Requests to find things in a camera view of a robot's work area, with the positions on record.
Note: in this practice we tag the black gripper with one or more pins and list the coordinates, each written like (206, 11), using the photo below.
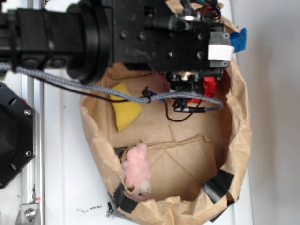
(149, 36)

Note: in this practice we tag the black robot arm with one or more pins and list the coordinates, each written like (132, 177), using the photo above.
(78, 40)

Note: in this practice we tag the crumpled red paper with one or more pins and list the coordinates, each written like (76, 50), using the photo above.
(206, 86)

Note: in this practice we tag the blue tape right piece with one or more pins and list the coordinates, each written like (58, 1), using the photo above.
(239, 40)

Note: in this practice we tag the brown paper bag tray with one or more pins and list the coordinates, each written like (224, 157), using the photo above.
(182, 155)

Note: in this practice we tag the yellow sponge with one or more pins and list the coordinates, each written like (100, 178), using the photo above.
(125, 112)

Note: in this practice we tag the black tape bottom right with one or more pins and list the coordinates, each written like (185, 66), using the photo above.
(218, 186)

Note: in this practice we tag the black tape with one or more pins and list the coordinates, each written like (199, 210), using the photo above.
(124, 202)
(218, 186)

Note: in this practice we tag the pink plush toy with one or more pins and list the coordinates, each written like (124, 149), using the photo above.
(136, 170)

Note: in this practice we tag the black tape bottom left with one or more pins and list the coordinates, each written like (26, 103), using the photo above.
(124, 202)

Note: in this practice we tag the aluminium frame rail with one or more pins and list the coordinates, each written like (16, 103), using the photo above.
(33, 184)

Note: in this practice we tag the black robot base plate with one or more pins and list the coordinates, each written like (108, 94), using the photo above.
(16, 135)

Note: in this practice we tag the metal corner bracket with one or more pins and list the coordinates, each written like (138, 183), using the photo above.
(29, 214)

